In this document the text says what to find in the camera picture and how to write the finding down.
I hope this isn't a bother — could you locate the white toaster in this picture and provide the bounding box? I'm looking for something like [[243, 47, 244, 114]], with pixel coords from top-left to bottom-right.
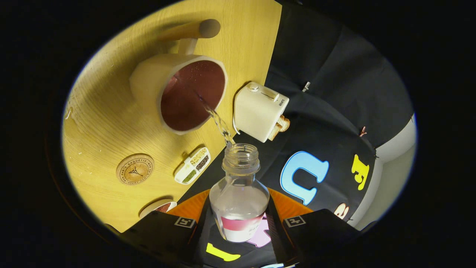
[[233, 82, 290, 143]]

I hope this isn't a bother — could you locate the wooden table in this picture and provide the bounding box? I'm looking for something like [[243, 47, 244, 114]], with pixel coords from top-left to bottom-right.
[[61, 0, 283, 233]]

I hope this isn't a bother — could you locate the clear juice bottle red label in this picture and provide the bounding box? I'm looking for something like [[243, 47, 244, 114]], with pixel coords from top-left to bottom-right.
[[209, 143, 270, 243]]

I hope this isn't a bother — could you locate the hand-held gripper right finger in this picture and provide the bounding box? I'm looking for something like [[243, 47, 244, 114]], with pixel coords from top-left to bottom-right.
[[265, 188, 361, 265]]

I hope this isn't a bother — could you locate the white divided bean dish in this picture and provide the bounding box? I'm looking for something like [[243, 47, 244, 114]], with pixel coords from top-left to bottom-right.
[[174, 147, 211, 185]]

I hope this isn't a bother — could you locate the white round plate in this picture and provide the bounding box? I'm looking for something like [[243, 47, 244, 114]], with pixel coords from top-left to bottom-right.
[[139, 198, 177, 218]]

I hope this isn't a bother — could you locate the round wooden coaster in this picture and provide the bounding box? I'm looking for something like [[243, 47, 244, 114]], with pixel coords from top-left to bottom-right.
[[116, 153, 155, 185]]

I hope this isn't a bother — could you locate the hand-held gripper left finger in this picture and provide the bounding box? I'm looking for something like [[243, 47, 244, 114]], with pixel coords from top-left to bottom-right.
[[119, 189, 212, 267]]

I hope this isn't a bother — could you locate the beige cup maroon inside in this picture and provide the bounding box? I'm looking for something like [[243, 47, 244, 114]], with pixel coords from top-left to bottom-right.
[[129, 19, 228, 135]]

